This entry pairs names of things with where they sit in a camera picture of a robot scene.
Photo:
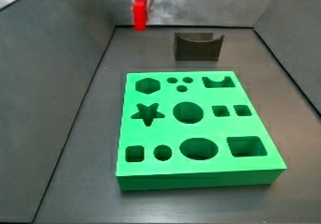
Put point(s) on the red double-square block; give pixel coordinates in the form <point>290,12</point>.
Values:
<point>139,14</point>

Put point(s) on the green shape-sorting board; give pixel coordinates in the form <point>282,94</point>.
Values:
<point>191,133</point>

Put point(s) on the black curved holder stand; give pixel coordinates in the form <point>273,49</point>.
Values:
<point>197,46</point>

